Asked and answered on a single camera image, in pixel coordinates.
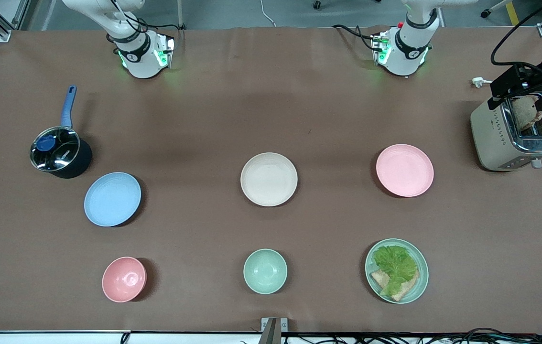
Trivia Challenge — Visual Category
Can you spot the toasted bread slice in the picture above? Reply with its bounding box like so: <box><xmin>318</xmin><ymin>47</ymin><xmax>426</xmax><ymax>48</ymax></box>
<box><xmin>511</xmin><ymin>95</ymin><xmax>542</xmax><ymax>132</ymax></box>

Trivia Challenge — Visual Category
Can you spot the beige toaster with chrome top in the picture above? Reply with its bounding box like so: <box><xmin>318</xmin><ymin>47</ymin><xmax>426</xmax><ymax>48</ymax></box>
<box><xmin>470</xmin><ymin>93</ymin><xmax>542</xmax><ymax>172</ymax></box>

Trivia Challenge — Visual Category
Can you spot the chair leg with caster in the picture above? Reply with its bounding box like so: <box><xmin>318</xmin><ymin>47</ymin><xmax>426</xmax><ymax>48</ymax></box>
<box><xmin>480</xmin><ymin>0</ymin><xmax>515</xmax><ymax>19</ymax></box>

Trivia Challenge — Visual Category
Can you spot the glass lid with blue knob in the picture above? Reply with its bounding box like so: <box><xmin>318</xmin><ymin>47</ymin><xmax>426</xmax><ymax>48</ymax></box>
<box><xmin>30</xmin><ymin>126</ymin><xmax>81</xmax><ymax>172</ymax></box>

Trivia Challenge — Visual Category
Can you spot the pink plate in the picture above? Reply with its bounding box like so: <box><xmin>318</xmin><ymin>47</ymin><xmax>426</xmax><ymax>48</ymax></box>
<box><xmin>376</xmin><ymin>144</ymin><xmax>434</xmax><ymax>197</ymax></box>

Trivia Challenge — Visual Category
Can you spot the blue plate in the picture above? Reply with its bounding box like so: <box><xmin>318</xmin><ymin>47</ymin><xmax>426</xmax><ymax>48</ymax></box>
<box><xmin>84</xmin><ymin>172</ymin><xmax>142</xmax><ymax>227</ymax></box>

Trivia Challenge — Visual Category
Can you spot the green lettuce leaf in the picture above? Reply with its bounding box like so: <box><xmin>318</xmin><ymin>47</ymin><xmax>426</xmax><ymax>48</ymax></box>
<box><xmin>371</xmin><ymin>245</ymin><xmax>419</xmax><ymax>297</ymax></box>

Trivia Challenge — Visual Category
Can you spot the green plate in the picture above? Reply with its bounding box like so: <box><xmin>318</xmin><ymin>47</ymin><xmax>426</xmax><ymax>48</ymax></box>
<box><xmin>365</xmin><ymin>238</ymin><xmax>430</xmax><ymax>305</ymax></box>

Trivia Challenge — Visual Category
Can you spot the pink bowl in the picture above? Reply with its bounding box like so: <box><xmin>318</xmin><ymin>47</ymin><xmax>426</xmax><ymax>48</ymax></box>
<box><xmin>102</xmin><ymin>257</ymin><xmax>147</xmax><ymax>303</ymax></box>

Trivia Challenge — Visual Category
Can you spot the bread slice under lettuce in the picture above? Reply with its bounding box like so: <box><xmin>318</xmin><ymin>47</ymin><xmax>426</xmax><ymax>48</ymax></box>
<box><xmin>370</xmin><ymin>268</ymin><xmax>420</xmax><ymax>302</ymax></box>

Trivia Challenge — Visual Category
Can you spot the beige plate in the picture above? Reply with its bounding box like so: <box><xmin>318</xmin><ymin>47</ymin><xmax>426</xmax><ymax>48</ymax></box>
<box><xmin>240</xmin><ymin>152</ymin><xmax>299</xmax><ymax>207</ymax></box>

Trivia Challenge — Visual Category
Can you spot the green bowl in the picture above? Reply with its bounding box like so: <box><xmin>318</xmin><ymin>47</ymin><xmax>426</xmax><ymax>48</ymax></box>
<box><xmin>243</xmin><ymin>248</ymin><xmax>288</xmax><ymax>295</ymax></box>

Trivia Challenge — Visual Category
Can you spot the black looping arm cable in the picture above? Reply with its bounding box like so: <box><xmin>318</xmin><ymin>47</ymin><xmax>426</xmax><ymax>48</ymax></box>
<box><xmin>490</xmin><ymin>0</ymin><xmax>542</xmax><ymax>68</ymax></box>

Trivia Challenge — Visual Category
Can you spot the dark saucepan with blue handle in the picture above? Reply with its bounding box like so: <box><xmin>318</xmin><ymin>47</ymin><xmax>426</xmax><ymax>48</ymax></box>
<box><xmin>30</xmin><ymin>85</ymin><xmax>93</xmax><ymax>180</ymax></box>

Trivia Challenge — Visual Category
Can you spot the black cable at arm base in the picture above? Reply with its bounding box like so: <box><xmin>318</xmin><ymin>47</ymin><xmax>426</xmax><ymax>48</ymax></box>
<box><xmin>332</xmin><ymin>24</ymin><xmax>378</xmax><ymax>51</ymax></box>
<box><xmin>108</xmin><ymin>0</ymin><xmax>185</xmax><ymax>34</ymax></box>

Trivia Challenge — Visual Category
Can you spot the black cable bundle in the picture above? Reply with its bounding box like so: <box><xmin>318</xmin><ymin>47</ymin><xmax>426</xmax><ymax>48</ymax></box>
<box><xmin>347</xmin><ymin>327</ymin><xmax>542</xmax><ymax>344</ymax></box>

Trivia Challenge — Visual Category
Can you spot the white cable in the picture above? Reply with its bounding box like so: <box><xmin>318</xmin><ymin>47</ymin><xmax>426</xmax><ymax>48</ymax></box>
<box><xmin>260</xmin><ymin>0</ymin><xmax>277</xmax><ymax>28</ymax></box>

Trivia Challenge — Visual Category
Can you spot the grey metal camera mount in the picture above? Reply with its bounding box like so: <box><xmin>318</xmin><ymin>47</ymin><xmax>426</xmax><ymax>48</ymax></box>
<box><xmin>260</xmin><ymin>317</ymin><xmax>289</xmax><ymax>344</ymax></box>

